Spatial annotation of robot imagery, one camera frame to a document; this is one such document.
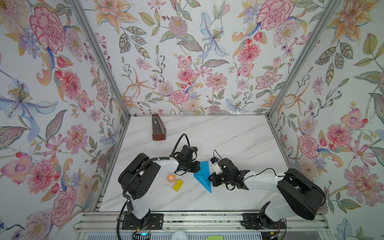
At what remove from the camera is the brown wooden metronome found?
97 centimetres

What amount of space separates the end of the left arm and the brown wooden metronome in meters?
0.30

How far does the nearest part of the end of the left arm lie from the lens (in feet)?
2.40
